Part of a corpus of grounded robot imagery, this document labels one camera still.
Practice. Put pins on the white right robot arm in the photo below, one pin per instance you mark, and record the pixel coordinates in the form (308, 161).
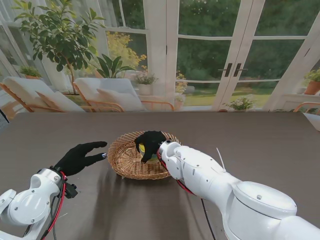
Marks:
(225, 187)

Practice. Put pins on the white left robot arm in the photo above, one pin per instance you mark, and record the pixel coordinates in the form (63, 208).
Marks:
(27, 205)

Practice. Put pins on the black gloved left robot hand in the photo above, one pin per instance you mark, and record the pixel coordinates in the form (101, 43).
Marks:
(75, 157)

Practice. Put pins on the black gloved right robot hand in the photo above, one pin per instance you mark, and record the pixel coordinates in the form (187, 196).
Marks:
(151, 142)

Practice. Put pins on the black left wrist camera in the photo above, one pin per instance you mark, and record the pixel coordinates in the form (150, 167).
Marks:
(71, 191)

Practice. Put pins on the white sheet corner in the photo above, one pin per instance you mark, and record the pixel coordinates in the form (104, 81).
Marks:
(313, 120)

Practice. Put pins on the printed garden room backdrop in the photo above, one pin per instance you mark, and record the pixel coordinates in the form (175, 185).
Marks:
(200, 62)

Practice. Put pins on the oval wicker basket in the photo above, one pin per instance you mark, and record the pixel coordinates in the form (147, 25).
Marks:
(127, 160)

